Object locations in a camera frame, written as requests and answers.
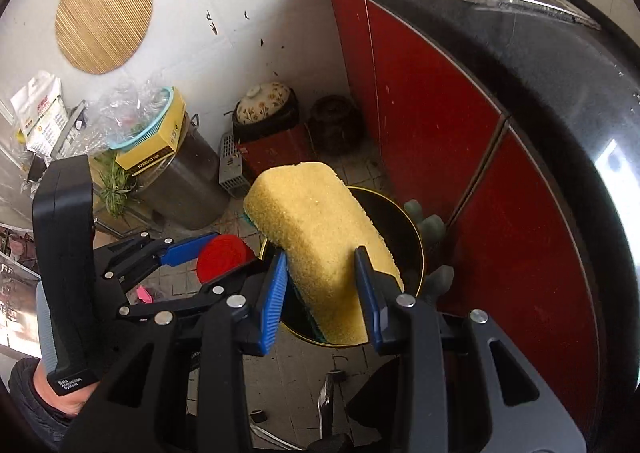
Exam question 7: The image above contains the person's left forearm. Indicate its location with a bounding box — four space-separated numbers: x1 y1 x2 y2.
7 358 76 451

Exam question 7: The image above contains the teal plastic basket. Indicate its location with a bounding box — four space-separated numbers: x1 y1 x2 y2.
107 87 176 151

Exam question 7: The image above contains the clear plastic bag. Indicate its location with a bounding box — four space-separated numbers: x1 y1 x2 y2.
80 80 168 148

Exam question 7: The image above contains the white paper bag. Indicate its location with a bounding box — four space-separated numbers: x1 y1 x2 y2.
11 70 68 156

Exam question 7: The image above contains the red round lid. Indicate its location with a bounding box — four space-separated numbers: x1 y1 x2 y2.
196 233 256 284

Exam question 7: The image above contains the person's left hand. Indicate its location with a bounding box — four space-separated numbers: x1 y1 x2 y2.
32 363 101 416

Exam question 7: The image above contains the green plant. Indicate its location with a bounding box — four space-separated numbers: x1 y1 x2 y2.
92 153 143 221

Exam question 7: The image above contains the yellow sponge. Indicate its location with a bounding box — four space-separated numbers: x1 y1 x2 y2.
243 162 405 345

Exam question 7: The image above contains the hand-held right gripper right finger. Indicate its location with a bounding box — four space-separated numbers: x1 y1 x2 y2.
354 245 586 453

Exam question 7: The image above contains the clay pot with flowered lid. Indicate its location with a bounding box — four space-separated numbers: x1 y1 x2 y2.
232 82 301 144

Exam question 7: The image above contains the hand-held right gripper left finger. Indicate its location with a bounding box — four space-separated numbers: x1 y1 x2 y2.
70 249 290 453

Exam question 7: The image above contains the red cabinet door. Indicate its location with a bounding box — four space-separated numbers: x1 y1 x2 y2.
365 0 507 229
326 0 383 168
437 123 603 434

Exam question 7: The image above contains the large steel pot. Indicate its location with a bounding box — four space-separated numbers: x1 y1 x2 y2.
135 112 231 231

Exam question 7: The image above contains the black pot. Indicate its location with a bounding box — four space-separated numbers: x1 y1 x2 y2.
306 95 365 156

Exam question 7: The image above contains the red box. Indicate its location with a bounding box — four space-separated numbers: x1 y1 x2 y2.
235 125 316 178

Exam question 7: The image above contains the grey plastic basket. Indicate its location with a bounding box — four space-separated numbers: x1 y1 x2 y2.
218 132 251 194

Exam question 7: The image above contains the round bamboo mat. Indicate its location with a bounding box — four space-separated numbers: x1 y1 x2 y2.
55 0 153 75

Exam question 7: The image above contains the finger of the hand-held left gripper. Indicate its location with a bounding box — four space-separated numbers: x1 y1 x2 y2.
95 231 222 279
117 255 273 329

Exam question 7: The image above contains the yellow cardboard box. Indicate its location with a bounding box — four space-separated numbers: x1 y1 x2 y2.
115 88 187 177

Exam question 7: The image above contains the chrome chair base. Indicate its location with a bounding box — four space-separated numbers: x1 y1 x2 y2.
247 370 351 453

